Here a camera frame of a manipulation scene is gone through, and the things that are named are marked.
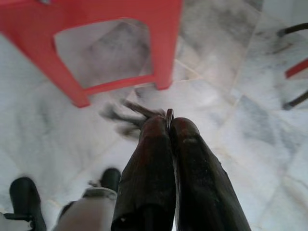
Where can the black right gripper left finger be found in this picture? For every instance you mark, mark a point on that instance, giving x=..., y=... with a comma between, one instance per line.
x=146, y=180

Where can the black robot left foot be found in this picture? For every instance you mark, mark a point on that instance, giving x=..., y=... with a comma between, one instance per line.
x=25, y=199

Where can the red plastic stool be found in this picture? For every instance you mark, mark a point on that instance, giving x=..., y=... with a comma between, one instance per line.
x=29, y=24

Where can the black robot right foot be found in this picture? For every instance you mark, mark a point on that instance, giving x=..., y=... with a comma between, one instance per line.
x=110, y=179

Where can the bunch of keys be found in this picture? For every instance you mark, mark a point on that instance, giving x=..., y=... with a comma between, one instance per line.
x=144, y=111

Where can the robot right leg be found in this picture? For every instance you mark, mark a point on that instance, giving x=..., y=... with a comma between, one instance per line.
x=81, y=211

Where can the black robot foot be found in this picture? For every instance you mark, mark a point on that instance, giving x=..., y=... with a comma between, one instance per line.
x=25, y=199
x=110, y=179

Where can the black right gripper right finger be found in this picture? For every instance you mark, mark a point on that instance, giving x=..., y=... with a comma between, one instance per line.
x=202, y=187

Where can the red bar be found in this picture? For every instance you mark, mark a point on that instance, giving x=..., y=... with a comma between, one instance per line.
x=297, y=68

